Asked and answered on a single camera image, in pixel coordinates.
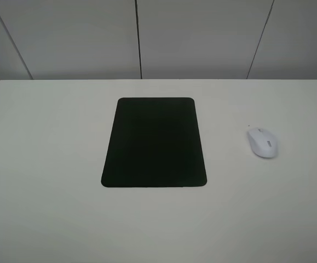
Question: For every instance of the white wireless computer mouse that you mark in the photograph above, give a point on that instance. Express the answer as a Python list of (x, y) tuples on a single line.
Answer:
[(262, 142)]

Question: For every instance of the black rectangular mouse pad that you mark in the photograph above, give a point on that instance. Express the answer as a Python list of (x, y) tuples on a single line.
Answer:
[(154, 142)]

